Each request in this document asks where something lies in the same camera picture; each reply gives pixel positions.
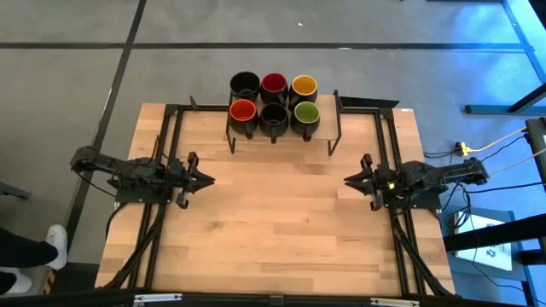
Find yellow black hazard tape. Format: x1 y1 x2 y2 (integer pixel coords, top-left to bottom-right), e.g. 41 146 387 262
42 269 59 295

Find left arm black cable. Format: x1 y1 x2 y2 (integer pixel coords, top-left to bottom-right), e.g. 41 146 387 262
76 170 119 198

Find black crossbar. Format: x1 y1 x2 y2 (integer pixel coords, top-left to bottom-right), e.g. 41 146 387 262
0 288 546 307

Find white box with logo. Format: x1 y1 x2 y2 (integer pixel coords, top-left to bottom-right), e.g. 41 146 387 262
454 211 513 272

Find black mug orange inside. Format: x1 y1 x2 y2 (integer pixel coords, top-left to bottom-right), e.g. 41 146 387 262
228 98 260 141

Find black beam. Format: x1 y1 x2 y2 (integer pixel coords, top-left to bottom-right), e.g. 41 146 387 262
443 212 546 252

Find black mug yellow inside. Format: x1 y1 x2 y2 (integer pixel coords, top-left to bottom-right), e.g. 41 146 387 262
288 74 319 107

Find black mug red inside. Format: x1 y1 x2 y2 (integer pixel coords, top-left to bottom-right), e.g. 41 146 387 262
259 72 290 106

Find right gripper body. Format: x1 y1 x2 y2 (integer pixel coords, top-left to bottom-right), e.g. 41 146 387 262
360 153 392 212

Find grey chair leg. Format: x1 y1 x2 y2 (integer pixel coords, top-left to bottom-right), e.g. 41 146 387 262
0 181 33 201

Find metal desk frame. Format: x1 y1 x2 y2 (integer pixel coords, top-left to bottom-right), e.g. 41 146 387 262
464 0 546 115

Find white cable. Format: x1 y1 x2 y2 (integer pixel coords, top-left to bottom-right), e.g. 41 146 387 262
468 126 528 153
489 148 546 177

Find silver bracket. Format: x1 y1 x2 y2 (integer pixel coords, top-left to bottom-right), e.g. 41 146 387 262
132 293 183 305
369 297 421 307

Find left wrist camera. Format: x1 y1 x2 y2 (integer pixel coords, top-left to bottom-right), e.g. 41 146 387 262
160 164 185 188

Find black mug green inside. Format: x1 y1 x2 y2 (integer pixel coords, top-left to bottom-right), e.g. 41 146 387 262
289 101 322 142

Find wooden shelf black metal legs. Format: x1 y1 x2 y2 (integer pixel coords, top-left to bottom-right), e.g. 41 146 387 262
224 88 344 157

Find black post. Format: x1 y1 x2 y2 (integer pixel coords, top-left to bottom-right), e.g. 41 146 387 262
525 118 546 184

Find person's foot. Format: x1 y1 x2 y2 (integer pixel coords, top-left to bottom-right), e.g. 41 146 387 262
44 223 69 271
0 267 34 296

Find person's leg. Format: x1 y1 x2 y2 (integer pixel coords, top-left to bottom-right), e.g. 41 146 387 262
0 271 18 295
0 228 60 269

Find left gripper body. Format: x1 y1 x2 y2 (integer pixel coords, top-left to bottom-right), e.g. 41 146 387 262
170 152 200 210

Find black extrusion table frame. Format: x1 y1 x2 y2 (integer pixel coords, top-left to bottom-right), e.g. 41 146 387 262
96 101 457 299

